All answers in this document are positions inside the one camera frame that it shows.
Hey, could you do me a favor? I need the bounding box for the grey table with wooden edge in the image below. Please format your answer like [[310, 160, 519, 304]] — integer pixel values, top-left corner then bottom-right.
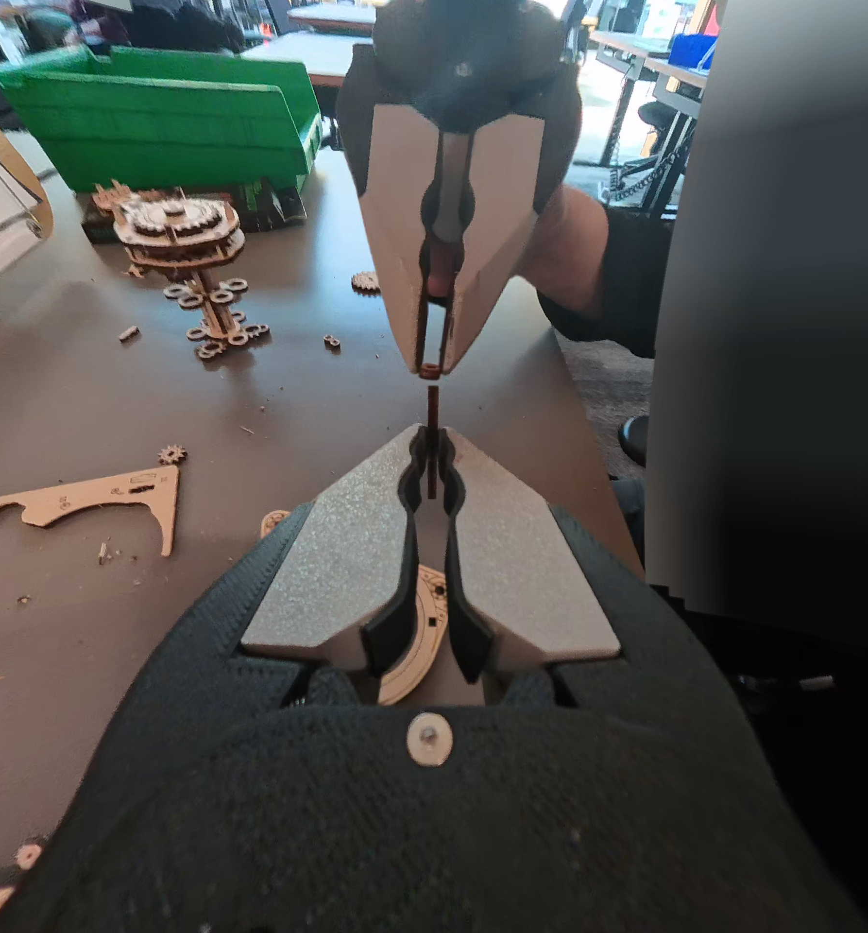
[[240, 32, 378, 89]]

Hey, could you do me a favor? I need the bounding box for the wooden table with metal legs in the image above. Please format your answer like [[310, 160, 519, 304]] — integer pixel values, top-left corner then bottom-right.
[[589, 29, 709, 170]]

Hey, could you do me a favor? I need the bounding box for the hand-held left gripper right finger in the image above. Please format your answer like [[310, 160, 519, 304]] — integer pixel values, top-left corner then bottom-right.
[[437, 426, 622, 686]]

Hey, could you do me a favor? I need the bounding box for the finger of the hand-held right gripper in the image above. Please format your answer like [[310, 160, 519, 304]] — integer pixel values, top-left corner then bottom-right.
[[358, 104, 443, 375], [444, 112, 548, 373]]

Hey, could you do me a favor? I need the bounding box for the person's right forearm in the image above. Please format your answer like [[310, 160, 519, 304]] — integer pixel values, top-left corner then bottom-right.
[[537, 206, 680, 360]]

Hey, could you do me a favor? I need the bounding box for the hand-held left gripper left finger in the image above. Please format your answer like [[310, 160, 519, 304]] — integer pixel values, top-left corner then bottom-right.
[[242, 424, 435, 690]]

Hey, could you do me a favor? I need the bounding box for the wooden sheet offcut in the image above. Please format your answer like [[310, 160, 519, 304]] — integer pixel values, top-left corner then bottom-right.
[[0, 464, 181, 557]]

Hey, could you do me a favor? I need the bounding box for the wooden gear model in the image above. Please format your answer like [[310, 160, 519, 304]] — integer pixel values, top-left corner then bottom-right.
[[90, 181, 272, 363]]

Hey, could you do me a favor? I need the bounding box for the blue storage bin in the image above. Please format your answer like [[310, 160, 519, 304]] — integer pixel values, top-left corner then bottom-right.
[[670, 32, 719, 72]]

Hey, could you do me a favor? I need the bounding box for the black coiled cable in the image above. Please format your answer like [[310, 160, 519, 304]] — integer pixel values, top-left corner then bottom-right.
[[599, 149, 680, 213]]

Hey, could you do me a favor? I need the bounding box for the person's right hand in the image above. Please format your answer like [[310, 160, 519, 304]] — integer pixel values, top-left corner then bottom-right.
[[510, 185, 611, 316]]

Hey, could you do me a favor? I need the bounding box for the black cardboard box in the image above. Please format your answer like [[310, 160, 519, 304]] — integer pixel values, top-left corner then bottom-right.
[[82, 175, 308, 246]]

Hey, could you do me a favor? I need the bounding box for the green plastic bin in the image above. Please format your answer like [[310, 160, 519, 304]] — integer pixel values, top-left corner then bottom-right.
[[0, 44, 324, 195]]

